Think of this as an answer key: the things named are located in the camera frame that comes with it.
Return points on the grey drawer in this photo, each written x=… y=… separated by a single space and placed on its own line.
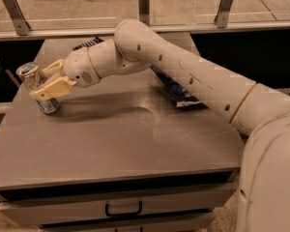
x=156 y=201
x=175 y=223

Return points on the metal railing bracket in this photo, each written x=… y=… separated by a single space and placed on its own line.
x=144 y=11
x=21 y=26
x=222 y=17

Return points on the left metal railing bracket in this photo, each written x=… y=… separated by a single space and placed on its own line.
x=21 y=26

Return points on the black upper drawer handle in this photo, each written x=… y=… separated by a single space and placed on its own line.
x=123 y=209

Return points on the silver blue redbull can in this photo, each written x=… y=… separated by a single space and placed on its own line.
x=32 y=77

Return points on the right metal railing bracket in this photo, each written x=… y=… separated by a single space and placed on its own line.
x=222 y=17

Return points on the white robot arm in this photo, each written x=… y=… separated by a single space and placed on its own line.
x=260 y=112

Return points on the lower grey drawer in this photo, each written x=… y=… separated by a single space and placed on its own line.
x=175 y=223

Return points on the middle metal railing bracket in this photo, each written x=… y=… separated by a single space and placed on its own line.
x=144 y=11

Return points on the blue Kettle chip bag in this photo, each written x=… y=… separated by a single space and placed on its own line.
x=180 y=95

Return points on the upper grey drawer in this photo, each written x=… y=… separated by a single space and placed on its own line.
x=156 y=201

